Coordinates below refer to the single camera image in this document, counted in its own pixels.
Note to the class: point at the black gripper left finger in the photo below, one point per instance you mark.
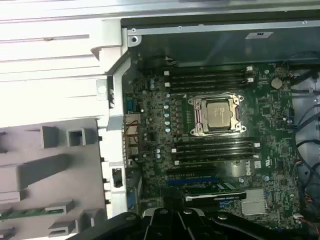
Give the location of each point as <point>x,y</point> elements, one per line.
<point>140,228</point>

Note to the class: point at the black expansion slot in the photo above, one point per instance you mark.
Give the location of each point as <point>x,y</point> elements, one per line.
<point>190,171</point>

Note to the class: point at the blue serial port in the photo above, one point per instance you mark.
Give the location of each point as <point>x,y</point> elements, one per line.
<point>131,105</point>

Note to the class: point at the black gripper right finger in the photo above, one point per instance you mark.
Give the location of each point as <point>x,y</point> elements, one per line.
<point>225,227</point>

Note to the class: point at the open PC case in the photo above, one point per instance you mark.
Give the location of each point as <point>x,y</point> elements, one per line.
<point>200,47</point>

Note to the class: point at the metal socket cover frame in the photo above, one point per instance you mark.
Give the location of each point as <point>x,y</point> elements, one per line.
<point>198,116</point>

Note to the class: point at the metal rear port block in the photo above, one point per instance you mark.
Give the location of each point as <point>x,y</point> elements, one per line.
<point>131,120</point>

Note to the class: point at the round coin battery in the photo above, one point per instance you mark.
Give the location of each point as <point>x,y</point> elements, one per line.
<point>276,83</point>

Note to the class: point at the blue expansion slot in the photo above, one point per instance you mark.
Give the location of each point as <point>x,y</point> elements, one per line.
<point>190,181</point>

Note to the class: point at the green RAM stick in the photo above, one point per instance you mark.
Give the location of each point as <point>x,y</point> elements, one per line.
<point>22,214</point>

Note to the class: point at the silver CPU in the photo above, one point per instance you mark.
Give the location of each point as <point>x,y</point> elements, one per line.
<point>218,113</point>

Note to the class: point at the CPU socket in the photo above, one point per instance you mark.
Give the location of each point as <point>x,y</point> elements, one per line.
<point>193,131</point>

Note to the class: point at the black graphics card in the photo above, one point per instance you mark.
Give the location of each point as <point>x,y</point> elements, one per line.
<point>215,197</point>

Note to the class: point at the black RAM slot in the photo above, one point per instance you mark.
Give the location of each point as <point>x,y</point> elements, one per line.
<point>212,153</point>
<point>200,71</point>
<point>212,159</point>
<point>212,141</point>
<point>200,82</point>
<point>212,147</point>
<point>200,77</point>
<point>200,88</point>

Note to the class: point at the white parts rack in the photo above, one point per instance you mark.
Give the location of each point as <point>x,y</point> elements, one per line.
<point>50,180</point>

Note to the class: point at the silver chipset heatsink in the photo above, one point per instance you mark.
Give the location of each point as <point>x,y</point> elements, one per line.
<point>253,207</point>

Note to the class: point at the green motherboard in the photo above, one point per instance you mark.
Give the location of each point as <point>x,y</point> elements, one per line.
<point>275,120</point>

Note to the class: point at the white label sticker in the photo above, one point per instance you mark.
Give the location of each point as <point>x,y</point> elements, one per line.
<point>258,35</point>

